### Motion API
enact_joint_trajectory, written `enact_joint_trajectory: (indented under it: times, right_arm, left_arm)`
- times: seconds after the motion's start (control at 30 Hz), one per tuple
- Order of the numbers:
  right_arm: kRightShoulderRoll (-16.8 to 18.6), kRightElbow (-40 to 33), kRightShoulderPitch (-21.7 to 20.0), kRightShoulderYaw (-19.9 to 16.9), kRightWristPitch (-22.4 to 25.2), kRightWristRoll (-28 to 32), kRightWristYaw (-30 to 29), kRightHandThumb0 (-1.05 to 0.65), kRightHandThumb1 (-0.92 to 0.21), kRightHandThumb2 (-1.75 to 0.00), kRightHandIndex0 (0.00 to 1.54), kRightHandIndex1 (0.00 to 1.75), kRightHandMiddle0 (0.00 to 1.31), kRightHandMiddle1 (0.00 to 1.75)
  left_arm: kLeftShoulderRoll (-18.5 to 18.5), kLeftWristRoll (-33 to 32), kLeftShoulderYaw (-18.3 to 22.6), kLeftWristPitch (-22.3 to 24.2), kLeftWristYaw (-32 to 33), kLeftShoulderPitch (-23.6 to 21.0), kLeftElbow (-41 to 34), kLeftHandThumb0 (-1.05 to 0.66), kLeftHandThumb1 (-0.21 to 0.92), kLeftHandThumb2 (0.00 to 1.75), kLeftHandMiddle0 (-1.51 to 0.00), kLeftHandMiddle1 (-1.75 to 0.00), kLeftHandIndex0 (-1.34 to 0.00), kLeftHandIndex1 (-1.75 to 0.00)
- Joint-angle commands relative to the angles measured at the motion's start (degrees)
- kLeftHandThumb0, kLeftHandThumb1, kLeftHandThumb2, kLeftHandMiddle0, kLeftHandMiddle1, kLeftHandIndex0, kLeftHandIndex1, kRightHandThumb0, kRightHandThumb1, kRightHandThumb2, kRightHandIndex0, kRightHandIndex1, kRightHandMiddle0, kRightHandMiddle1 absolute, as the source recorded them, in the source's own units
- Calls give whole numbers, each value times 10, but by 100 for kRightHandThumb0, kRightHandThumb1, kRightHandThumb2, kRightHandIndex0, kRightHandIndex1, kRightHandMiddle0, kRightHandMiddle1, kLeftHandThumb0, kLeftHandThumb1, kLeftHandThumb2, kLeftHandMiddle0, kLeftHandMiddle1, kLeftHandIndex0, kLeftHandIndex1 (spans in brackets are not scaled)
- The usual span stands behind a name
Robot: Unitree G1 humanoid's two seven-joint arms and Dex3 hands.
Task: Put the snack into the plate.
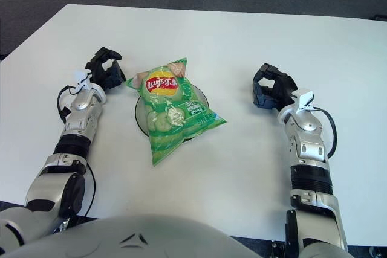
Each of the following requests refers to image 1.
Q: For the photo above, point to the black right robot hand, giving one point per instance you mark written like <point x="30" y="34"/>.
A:
<point x="284" y="89"/>

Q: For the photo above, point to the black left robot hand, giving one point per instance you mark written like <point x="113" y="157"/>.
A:
<point x="99" y="76"/>

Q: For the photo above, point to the green chips bag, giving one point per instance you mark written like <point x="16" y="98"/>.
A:
<point x="163" y="110"/>

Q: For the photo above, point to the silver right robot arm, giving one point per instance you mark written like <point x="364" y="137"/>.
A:
<point x="308" y="146"/>

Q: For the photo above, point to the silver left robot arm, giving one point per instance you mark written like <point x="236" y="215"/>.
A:
<point x="78" y="116"/>

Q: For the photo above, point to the white plate with black rim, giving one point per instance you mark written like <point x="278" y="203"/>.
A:
<point x="140" y="116"/>

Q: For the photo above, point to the grey robot torso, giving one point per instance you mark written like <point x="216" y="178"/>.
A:
<point x="169" y="240"/>

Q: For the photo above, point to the black floor caster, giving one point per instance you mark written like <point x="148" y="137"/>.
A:
<point x="376" y="252"/>

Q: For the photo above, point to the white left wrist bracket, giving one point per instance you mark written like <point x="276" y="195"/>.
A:
<point x="82" y="81"/>

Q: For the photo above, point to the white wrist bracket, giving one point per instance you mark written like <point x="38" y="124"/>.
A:
<point x="82" y="81"/>
<point x="303" y="96"/>

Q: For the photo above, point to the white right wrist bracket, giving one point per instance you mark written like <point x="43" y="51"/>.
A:
<point x="303" y="96"/>

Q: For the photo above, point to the metal bracket under table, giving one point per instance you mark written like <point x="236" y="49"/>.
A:
<point x="65" y="224"/>

